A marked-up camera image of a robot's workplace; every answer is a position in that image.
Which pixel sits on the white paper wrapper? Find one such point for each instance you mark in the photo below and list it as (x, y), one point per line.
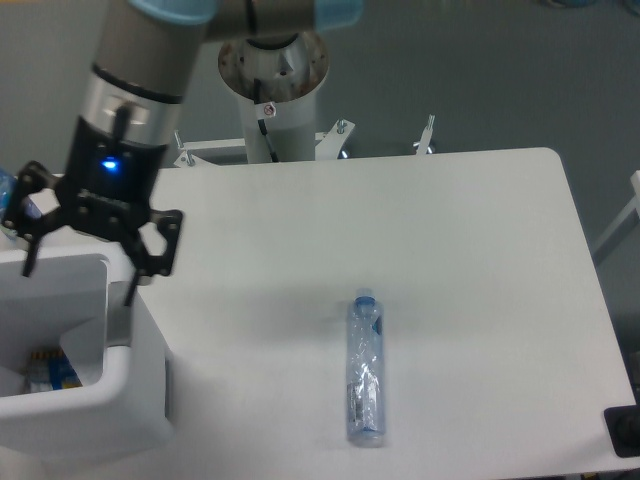
(84, 347)

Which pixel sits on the blue labelled water bottle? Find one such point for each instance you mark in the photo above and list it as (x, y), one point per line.
(7, 185)

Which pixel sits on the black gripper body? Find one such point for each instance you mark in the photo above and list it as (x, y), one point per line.
(106, 188)

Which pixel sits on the blue yellow snack packet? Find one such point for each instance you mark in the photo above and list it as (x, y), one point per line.
(50, 370)

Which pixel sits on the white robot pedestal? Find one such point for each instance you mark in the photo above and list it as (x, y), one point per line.
(275, 82)

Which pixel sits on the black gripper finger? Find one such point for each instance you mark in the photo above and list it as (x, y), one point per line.
(152, 249)
(30, 231)

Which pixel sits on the white frame at right edge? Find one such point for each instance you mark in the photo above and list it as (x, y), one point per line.
(620, 227)

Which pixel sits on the black device at table edge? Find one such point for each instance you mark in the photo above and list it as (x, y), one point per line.
(623, 427)

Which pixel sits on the crushed clear plastic bottle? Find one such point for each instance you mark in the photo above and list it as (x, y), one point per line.
(365, 371)

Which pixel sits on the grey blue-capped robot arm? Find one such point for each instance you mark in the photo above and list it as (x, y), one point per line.
(138, 80)

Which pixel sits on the white pedestal base frame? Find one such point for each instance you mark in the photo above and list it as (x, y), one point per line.
(330, 145)

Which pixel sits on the white trash can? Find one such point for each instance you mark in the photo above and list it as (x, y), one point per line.
(127, 409)

